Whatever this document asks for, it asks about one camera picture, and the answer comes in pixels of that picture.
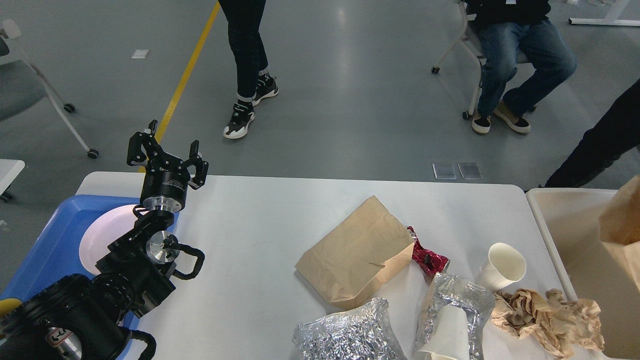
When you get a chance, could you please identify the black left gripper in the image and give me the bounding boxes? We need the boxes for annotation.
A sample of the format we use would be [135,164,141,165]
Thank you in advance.
[126,120,209,214]

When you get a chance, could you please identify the pink plate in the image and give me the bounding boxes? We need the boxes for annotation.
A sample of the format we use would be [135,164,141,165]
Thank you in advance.
[78,204,137,276]

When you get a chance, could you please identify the brown paper bag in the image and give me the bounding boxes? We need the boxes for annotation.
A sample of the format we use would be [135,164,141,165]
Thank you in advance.
[598,175,640,288]
[295,196,414,310]

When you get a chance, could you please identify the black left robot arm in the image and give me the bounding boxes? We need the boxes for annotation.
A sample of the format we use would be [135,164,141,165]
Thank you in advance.
[1,120,209,360]

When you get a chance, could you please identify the blue plastic tray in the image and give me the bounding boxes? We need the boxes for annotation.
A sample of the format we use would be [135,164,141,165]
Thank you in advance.
[4,195,135,328]

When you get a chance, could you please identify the white side table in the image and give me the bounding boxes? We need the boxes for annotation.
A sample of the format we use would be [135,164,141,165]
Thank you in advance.
[0,159,25,203]

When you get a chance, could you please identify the grey office chair left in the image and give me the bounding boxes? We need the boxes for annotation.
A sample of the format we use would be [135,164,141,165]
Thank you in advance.
[0,19,99,160]

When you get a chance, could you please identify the teal mug yellow inside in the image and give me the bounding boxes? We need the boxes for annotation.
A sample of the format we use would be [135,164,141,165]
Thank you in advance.
[0,298,23,320]

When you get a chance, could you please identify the crumpled aluminium foil bag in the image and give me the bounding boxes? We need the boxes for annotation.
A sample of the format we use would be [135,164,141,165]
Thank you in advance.
[292,297,407,360]

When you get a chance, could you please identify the red foil wrapper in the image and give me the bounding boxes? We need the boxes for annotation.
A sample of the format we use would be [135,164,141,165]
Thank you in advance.
[406,226,450,280]

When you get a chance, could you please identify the foil bag with paper cup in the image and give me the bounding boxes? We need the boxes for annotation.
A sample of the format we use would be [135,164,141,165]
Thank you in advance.
[413,272,495,360]

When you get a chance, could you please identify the white paper cup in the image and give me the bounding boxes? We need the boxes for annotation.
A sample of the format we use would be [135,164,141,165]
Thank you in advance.
[475,243,527,292]

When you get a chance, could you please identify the white plastic bin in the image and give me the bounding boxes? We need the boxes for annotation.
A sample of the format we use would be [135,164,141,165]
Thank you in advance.
[526,187,640,360]

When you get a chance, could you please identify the crumpled brown paper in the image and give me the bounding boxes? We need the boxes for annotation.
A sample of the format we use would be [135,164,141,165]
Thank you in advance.
[490,288,605,360]

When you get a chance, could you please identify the walking person dark clothes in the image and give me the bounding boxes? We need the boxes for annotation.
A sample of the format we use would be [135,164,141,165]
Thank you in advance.
[543,80,640,188]

